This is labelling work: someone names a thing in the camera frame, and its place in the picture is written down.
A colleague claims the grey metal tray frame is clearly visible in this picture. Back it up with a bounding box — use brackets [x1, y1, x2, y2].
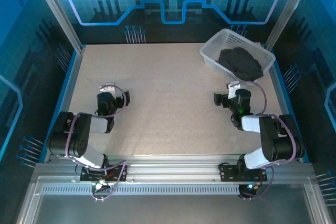
[15, 176, 333, 224]

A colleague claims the dark grey t-shirt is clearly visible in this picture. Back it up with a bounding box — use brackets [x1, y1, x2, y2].
[217, 47, 265, 82]

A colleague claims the slotted grey cable duct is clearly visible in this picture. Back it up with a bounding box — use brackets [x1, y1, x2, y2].
[40, 185, 241, 195]

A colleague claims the aluminium table side rail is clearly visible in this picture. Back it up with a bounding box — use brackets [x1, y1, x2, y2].
[267, 48, 310, 163]
[43, 45, 87, 163]

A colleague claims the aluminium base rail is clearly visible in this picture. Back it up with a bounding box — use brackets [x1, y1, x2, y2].
[34, 154, 316, 183]

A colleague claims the black connector with light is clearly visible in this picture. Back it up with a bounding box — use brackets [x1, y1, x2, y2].
[238, 183, 259, 198]

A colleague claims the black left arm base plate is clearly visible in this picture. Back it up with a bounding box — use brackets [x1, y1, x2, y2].
[80, 165, 128, 183]

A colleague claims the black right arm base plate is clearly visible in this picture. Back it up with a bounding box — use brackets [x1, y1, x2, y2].
[218, 162, 268, 183]

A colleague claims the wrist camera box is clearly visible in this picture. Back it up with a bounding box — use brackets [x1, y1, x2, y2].
[227, 81, 242, 100]
[99, 81, 116, 95]

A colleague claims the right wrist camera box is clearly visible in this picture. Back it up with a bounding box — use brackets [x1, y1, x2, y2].
[227, 81, 242, 100]

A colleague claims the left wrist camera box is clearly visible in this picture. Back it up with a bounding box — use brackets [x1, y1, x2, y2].
[99, 81, 116, 95]

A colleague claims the aluminium frame post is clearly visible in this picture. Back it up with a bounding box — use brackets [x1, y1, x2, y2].
[29, 0, 86, 53]
[265, 0, 316, 50]

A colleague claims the white perforated plastic basket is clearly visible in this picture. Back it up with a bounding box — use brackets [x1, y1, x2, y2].
[199, 28, 276, 82]

